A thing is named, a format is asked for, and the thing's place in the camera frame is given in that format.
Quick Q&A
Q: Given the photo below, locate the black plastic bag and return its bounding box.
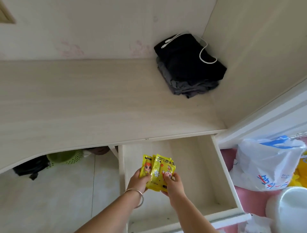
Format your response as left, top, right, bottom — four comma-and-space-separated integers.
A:
12, 155, 50, 181

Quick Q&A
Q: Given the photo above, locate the person's right forearm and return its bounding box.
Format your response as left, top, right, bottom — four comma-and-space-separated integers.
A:
169, 194, 219, 233

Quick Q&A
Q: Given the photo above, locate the person's right hand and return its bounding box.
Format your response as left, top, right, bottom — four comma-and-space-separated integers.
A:
160, 172, 187, 198

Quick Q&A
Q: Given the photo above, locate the white wardrobe frame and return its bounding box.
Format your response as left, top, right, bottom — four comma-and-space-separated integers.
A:
214, 89, 307, 150

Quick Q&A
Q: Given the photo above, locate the yellow plastic item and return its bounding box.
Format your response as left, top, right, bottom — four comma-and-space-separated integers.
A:
287, 151, 307, 188

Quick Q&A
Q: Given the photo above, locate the crumpled white plastic sheet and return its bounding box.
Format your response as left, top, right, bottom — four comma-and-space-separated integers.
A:
237, 213, 272, 233

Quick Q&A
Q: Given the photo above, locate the metal bangle bracelet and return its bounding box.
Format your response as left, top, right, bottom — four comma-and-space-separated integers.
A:
124, 189, 144, 209

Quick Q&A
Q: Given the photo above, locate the person's left hand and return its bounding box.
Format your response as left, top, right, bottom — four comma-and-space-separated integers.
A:
126, 167, 152, 194

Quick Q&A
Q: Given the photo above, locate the brown plastic bin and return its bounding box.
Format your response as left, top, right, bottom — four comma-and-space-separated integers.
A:
84, 146, 111, 157

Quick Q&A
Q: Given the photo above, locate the person's left forearm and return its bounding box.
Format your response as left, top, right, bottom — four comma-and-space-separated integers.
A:
74, 191, 142, 233

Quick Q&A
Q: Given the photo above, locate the white charging cable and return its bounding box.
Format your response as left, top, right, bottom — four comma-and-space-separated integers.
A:
161, 33, 218, 64

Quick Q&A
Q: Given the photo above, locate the white round container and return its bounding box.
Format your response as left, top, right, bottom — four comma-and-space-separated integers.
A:
265, 187, 307, 233

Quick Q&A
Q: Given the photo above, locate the green plastic basket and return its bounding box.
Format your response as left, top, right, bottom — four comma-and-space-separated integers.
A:
47, 150, 84, 168

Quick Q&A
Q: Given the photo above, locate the pink bedding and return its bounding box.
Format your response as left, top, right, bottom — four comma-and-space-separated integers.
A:
219, 137, 307, 231

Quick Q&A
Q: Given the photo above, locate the black folded garment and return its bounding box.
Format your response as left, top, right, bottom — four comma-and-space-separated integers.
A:
154, 33, 227, 81

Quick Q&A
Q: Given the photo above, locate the white blue-printed plastic bag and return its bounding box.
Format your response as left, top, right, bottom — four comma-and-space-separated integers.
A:
230, 135, 307, 192

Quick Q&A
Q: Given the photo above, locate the white drawer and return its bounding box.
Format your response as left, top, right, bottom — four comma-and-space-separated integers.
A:
118, 134, 252, 233

